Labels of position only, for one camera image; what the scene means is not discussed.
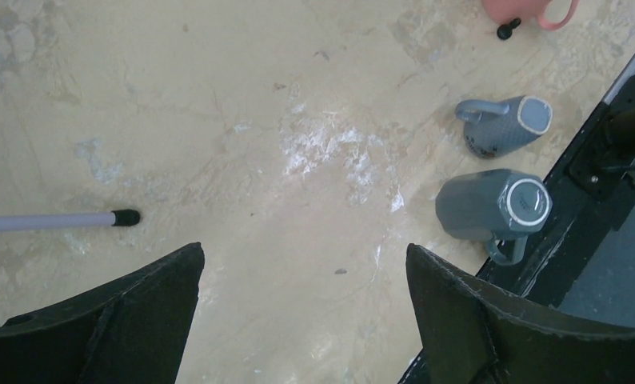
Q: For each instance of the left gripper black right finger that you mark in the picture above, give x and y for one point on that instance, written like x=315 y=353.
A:
x=475 y=332

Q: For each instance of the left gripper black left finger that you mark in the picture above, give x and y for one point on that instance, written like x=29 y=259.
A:
x=130 y=330

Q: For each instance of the dark blue-grey mug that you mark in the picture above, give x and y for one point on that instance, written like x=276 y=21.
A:
x=500 y=208

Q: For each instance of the slate blue mug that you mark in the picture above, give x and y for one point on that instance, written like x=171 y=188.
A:
x=495 y=129

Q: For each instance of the pink mug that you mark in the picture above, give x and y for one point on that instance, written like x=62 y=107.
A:
x=505 y=11

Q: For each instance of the tripod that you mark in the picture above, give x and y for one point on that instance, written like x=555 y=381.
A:
x=122 y=218

